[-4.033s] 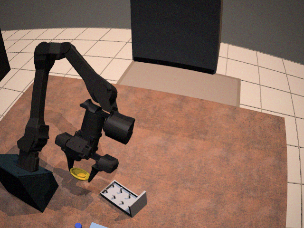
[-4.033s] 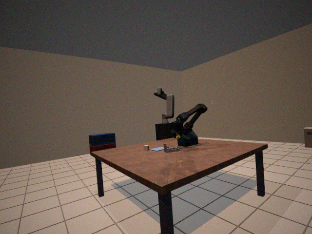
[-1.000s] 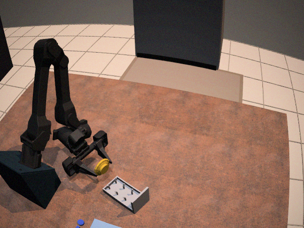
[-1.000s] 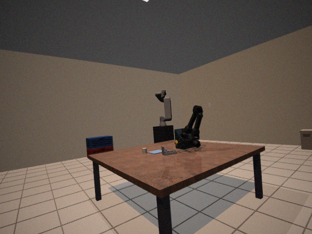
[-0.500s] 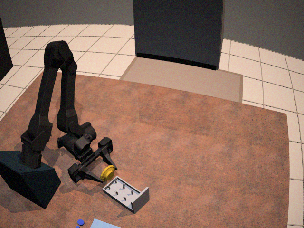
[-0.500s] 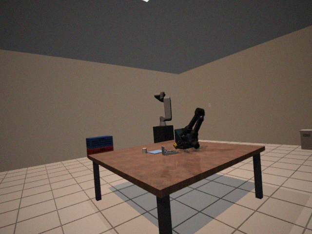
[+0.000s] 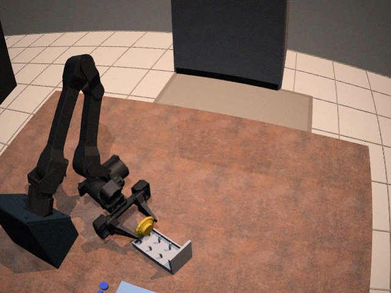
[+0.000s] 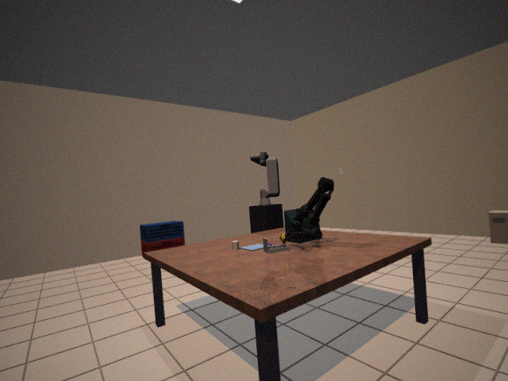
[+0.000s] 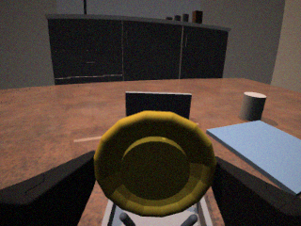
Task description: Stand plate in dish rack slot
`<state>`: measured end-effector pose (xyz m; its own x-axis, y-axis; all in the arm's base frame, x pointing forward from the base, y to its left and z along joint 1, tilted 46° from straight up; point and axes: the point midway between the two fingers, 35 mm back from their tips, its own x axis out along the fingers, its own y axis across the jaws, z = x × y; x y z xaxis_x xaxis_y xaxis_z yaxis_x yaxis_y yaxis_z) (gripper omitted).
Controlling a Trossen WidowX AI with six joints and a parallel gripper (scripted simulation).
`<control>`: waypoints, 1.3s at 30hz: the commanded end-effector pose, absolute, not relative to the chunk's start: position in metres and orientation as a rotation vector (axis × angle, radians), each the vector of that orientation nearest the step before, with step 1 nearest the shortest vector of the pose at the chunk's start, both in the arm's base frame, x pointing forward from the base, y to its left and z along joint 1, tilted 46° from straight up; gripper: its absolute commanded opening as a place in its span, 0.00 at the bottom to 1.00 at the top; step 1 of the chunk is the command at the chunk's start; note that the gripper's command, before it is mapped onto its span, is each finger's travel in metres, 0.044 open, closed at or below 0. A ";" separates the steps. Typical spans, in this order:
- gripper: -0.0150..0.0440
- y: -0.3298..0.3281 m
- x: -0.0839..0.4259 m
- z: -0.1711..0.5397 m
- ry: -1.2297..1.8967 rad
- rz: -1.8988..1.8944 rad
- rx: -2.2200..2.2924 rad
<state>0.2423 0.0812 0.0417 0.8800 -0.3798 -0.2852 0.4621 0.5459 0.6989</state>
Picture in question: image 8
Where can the light blue square mat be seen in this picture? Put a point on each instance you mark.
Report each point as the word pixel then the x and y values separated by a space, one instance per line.
pixel 253 247

